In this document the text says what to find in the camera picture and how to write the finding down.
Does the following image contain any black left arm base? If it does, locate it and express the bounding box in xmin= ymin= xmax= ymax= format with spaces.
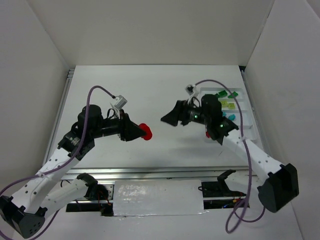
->
xmin=66 ymin=173 xmax=114 ymax=217

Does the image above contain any white compartment tray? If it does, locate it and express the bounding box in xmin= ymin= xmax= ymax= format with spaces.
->
xmin=200 ymin=87 xmax=258 ymax=143

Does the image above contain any lime square lego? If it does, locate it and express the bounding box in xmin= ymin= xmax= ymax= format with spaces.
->
xmin=228 ymin=102 xmax=236 ymax=110

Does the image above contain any red round lego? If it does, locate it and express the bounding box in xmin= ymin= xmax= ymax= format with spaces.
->
xmin=139 ymin=123 xmax=153 ymax=141

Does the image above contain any blue bottom lego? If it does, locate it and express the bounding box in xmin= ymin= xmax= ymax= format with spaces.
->
xmin=228 ymin=114 xmax=237 ymax=121

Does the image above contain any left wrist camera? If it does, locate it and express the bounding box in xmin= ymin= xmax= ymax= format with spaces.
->
xmin=110 ymin=95 xmax=128 ymax=118

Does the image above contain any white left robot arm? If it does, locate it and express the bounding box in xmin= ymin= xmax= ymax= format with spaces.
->
xmin=0 ymin=104 xmax=152 ymax=239

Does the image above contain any silver tape sheet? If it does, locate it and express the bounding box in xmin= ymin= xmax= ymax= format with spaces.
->
xmin=113 ymin=179 xmax=205 ymax=217

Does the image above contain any dark green curved lego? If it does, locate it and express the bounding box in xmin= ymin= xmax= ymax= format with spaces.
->
xmin=217 ymin=90 xmax=228 ymax=98

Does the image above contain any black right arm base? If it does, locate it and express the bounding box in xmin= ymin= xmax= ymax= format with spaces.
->
xmin=198 ymin=169 xmax=247 ymax=210

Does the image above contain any aluminium table rail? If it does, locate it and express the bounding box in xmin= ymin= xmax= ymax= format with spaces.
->
xmin=62 ymin=166 xmax=248 ymax=180

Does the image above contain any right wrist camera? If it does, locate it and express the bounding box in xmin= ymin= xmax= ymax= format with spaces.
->
xmin=185 ymin=84 xmax=200 ymax=104

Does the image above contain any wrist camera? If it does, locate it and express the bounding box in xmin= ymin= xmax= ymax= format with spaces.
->
xmin=110 ymin=95 xmax=128 ymax=118
xmin=185 ymin=84 xmax=200 ymax=104

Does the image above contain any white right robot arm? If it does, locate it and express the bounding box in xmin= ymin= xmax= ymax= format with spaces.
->
xmin=160 ymin=94 xmax=299 ymax=213

